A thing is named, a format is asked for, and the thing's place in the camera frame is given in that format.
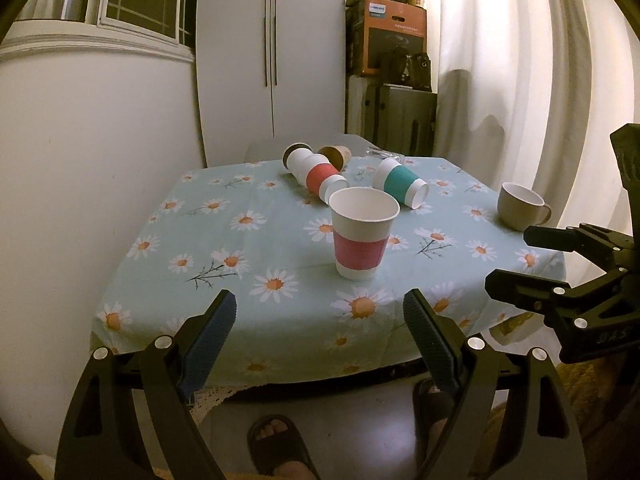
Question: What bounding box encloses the person's right foot black slipper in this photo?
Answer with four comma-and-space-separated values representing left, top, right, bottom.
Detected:
412, 377, 458, 467

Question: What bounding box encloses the beige ceramic mug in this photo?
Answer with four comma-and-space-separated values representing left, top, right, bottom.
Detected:
496, 181, 553, 231

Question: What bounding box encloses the white wardrobe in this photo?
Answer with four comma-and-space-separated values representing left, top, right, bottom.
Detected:
196, 0, 347, 168

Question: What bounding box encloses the orange cardboard box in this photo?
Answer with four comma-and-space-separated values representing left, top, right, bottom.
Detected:
346, 0, 429, 78

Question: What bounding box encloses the person's foot black slipper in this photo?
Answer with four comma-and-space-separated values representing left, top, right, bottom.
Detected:
412, 377, 458, 467
247, 413, 322, 480

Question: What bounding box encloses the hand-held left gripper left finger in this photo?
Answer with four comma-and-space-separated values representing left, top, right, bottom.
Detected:
55, 289, 238, 480

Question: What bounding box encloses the teal banded paper cup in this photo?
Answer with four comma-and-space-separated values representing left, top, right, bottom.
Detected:
372, 157, 430, 210

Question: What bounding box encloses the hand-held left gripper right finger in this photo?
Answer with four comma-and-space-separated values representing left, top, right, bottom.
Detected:
402, 287, 589, 480

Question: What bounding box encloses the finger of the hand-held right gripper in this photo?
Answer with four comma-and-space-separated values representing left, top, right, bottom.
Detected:
522, 223, 640, 272
484, 264, 640, 330

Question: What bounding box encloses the dark hard case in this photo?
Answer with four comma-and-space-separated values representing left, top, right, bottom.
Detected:
364, 82, 439, 159

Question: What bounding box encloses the yellow fuzzy cloth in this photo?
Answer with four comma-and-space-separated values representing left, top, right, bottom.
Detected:
487, 357, 640, 461

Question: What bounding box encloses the white box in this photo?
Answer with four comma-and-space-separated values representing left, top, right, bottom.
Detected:
346, 74, 382, 137

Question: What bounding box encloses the daisy print tablecloth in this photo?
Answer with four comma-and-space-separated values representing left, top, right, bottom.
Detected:
90, 156, 568, 391

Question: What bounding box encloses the small red banded paper cup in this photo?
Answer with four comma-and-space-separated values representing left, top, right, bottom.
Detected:
282, 142, 350, 206

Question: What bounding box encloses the white lace cloth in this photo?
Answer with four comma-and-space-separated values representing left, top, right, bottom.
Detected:
187, 381, 263, 427

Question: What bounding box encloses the person's left foot black slipper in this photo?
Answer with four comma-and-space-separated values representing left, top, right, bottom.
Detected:
247, 413, 322, 480

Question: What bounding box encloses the large red banded paper cup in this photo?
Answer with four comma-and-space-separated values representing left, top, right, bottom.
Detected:
328, 186, 401, 281

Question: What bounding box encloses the brown paper cup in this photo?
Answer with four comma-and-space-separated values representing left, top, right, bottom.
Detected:
318, 145, 353, 169

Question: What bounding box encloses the white curtain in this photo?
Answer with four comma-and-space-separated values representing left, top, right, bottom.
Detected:
424, 0, 640, 271

